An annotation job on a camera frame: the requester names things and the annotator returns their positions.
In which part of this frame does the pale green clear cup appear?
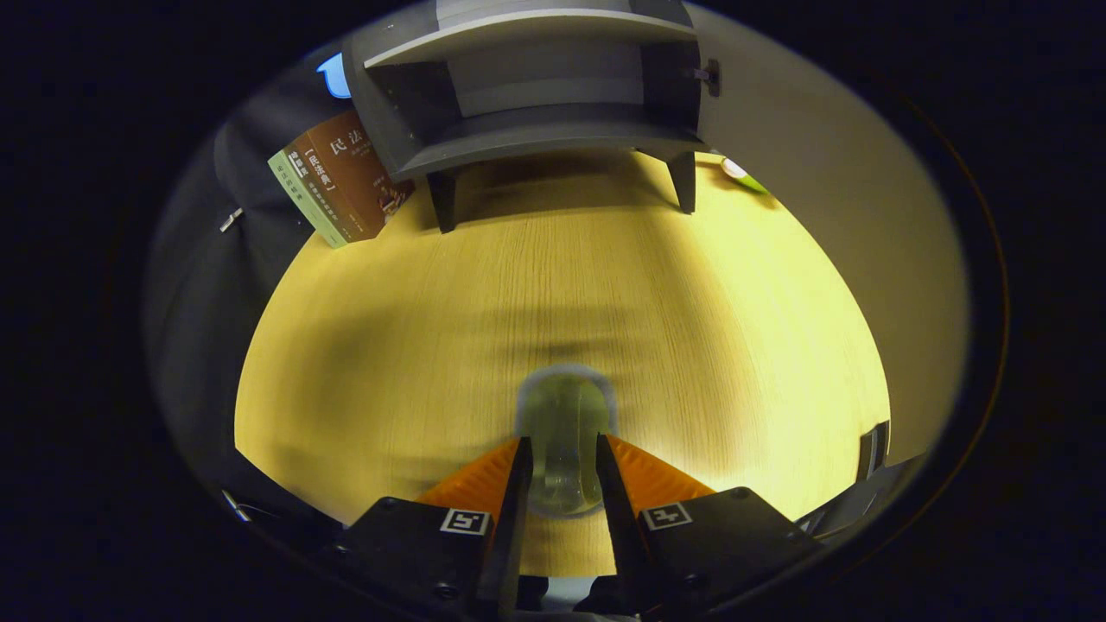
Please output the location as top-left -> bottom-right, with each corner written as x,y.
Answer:
515,365 -> 619,521

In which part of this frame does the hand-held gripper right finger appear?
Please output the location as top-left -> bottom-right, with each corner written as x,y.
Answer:
594,434 -> 823,622

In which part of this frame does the white green plastic packet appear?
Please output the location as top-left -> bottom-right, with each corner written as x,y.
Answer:
719,155 -> 772,196

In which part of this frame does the black backdrop cloth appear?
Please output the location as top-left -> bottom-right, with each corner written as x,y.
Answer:
143,48 -> 416,554

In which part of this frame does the dark brown book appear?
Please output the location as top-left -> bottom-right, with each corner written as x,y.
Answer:
307,110 -> 416,227

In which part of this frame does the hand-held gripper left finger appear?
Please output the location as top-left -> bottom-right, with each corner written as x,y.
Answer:
333,436 -> 534,622

